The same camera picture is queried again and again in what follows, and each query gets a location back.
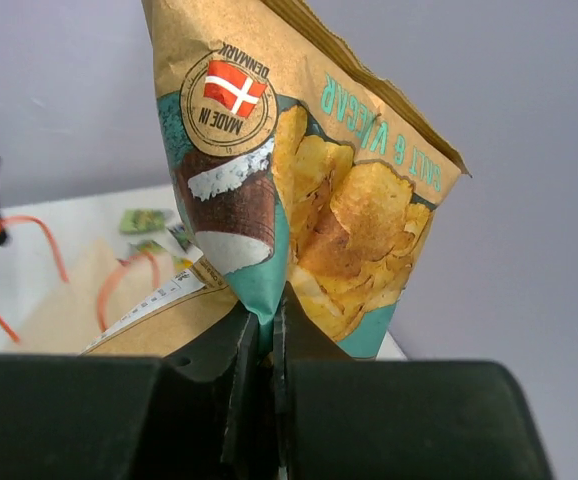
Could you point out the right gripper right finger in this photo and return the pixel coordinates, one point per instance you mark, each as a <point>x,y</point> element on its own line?
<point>313,410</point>

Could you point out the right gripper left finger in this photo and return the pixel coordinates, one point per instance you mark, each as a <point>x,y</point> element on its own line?
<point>209,389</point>

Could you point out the brown chips bag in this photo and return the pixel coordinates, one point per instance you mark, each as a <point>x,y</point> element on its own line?
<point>293,165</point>

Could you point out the beige paper bag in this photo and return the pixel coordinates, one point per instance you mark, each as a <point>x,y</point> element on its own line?
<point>92,295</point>

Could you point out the yellow m&m's packet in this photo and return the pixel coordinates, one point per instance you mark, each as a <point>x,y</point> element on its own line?
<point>181,263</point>

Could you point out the purple candy wrapper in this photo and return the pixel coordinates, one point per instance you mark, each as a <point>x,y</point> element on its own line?
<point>180,235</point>

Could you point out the light green snack packet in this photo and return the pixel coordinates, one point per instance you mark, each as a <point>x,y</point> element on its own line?
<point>147,246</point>

